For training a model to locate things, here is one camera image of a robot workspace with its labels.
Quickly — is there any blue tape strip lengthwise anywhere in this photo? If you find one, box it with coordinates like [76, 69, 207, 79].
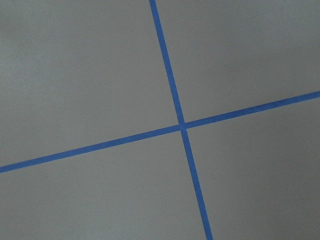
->
[149, 0, 214, 240]

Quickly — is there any blue tape strip crosswise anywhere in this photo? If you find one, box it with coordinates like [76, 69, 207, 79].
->
[0, 91, 320, 173]

